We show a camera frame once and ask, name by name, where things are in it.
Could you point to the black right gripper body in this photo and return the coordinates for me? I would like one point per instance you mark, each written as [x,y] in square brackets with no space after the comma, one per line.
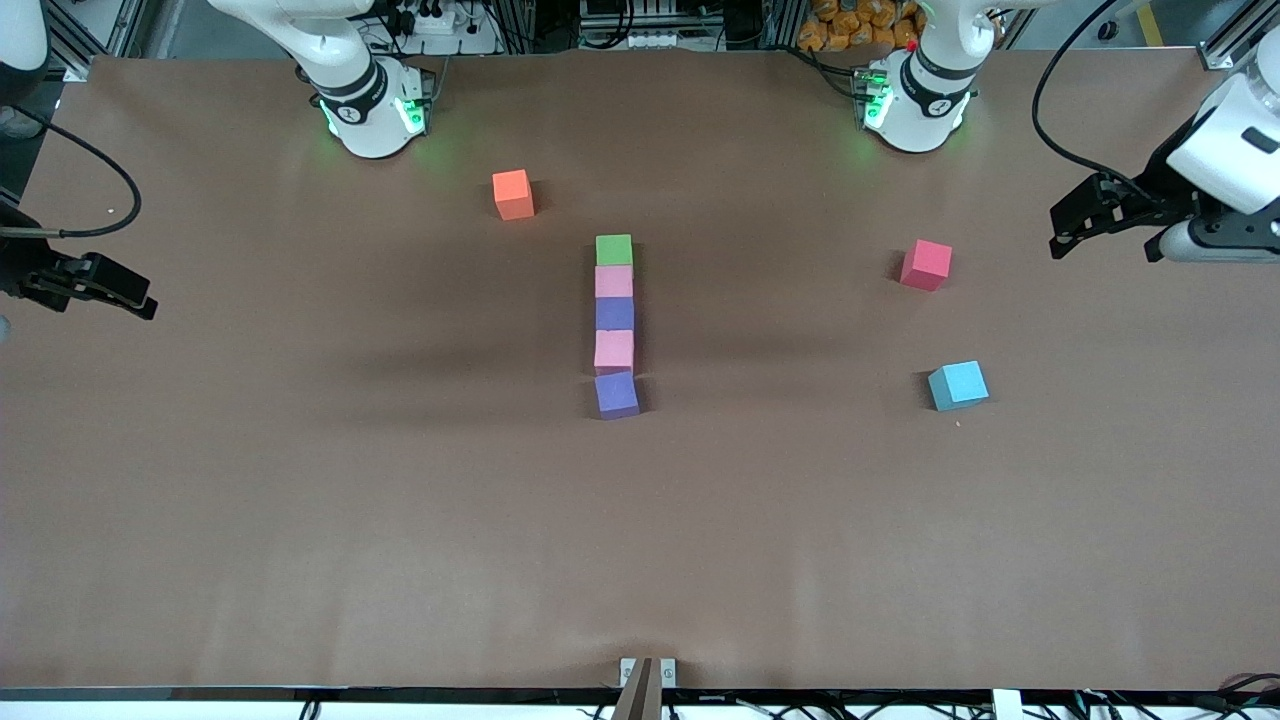
[22,268]

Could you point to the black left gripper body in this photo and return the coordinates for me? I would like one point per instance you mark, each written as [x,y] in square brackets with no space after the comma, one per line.
[1166,186]

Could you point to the green foam cube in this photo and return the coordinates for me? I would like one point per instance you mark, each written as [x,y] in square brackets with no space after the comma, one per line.
[614,250]

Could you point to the pink foam cube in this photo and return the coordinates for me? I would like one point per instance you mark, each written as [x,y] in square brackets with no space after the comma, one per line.
[614,350]
[615,283]

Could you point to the purple foam cube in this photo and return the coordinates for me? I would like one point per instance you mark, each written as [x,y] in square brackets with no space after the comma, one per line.
[615,314]
[617,396]

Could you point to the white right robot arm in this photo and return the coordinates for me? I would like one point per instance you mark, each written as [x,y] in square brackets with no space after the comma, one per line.
[350,90]

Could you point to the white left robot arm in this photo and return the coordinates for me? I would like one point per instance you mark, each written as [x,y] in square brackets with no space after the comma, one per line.
[915,110]

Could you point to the red foam cube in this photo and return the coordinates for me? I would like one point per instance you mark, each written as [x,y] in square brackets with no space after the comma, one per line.
[927,264]

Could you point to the light blue foam cube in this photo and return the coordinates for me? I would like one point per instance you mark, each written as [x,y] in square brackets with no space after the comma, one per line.
[958,384]

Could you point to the bag of orange items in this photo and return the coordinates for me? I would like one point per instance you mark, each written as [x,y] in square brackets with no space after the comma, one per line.
[850,25]

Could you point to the orange foam cube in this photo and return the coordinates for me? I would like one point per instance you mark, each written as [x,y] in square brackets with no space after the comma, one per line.
[513,193]

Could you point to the white power strip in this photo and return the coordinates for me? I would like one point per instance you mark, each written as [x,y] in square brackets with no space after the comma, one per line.
[430,20]

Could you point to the metal equipment rack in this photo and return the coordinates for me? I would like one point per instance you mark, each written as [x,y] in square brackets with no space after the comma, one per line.
[640,25]

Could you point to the brown table cover sheet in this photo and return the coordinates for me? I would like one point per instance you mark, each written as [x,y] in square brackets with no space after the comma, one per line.
[640,540]

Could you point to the brown pole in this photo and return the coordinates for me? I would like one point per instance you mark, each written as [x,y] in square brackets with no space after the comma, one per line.
[640,695]

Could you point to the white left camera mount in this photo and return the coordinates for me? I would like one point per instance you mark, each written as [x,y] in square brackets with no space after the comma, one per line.
[1220,160]

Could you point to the aluminium frame profile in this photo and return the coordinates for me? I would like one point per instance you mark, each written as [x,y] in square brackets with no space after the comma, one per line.
[1225,45]
[70,60]

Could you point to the small metal bracket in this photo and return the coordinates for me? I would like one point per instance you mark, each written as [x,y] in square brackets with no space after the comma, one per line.
[627,672]

